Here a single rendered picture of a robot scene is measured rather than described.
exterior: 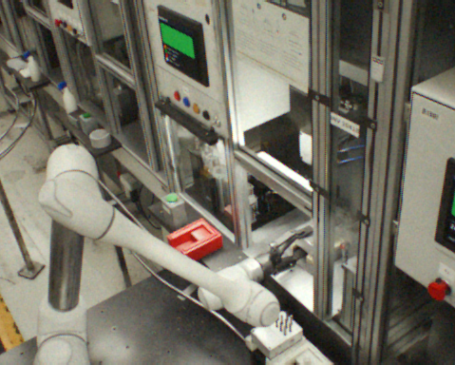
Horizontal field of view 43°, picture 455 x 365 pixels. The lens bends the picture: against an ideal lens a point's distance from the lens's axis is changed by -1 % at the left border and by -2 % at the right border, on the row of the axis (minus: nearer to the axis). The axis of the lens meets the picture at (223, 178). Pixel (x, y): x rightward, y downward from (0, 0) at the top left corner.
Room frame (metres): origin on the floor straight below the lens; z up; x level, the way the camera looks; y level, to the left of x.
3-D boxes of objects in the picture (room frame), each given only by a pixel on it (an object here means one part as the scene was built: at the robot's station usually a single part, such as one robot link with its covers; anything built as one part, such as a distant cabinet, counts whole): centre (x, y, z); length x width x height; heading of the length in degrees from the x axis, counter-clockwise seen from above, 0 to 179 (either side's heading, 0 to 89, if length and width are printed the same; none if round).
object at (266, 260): (1.36, -0.11, 1.01); 0.09 x 0.07 x 0.08; 121
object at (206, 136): (1.71, 0.11, 1.37); 0.36 x 0.04 x 0.04; 31
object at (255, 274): (1.32, -0.05, 1.01); 0.09 x 0.06 x 0.09; 31
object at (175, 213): (1.72, 0.19, 0.97); 0.08 x 0.08 x 0.12; 31
